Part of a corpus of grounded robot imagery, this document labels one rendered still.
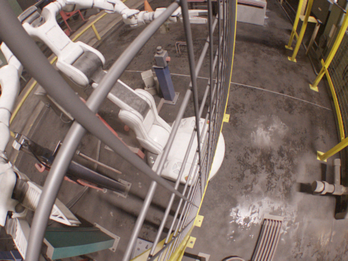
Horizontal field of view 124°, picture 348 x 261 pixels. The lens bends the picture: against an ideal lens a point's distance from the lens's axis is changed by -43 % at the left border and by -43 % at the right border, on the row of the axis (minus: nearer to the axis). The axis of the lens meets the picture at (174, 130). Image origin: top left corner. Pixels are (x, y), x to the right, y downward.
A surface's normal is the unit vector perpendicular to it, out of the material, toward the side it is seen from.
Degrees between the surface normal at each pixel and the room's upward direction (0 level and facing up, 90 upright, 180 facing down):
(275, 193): 0
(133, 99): 46
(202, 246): 0
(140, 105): 52
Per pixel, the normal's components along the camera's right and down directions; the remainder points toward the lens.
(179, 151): -0.17, -0.47
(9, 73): 0.61, -0.46
